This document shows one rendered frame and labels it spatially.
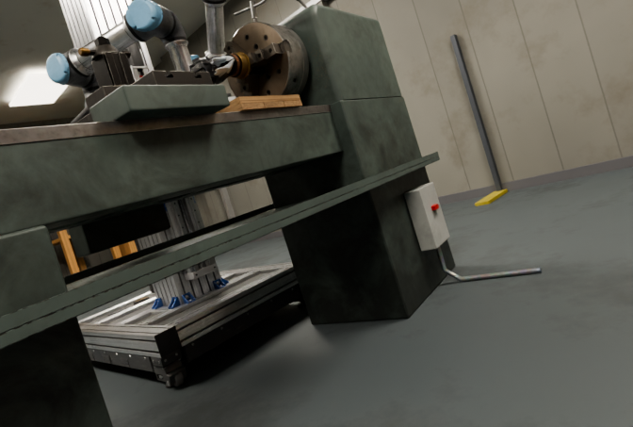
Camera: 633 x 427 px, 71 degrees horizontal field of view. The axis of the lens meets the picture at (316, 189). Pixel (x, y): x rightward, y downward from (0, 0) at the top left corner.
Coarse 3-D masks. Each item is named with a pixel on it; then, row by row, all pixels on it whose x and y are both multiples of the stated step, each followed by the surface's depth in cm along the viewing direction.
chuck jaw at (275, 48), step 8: (264, 48) 158; (272, 48) 156; (280, 48) 158; (288, 48) 160; (248, 56) 157; (256, 56) 158; (264, 56) 157; (272, 56) 157; (256, 64) 159; (264, 64) 162
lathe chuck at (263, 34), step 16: (240, 32) 167; (256, 32) 163; (272, 32) 159; (288, 32) 164; (256, 48) 165; (272, 64) 162; (288, 64) 158; (272, 80) 163; (288, 80) 160; (240, 96) 173
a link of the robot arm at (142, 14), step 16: (144, 0) 161; (128, 16) 162; (144, 16) 161; (160, 16) 164; (112, 32) 167; (128, 32) 166; (144, 32) 165; (160, 32) 169; (48, 64) 173; (64, 64) 170; (80, 64) 173; (64, 80) 173; (80, 80) 179
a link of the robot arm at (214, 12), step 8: (208, 0) 205; (216, 0) 205; (224, 0) 208; (208, 8) 209; (216, 8) 209; (208, 16) 212; (216, 16) 211; (208, 24) 214; (216, 24) 214; (208, 32) 217; (216, 32) 216; (208, 40) 220; (216, 40) 219; (208, 48) 224; (216, 48) 222; (208, 56) 225; (216, 56) 224
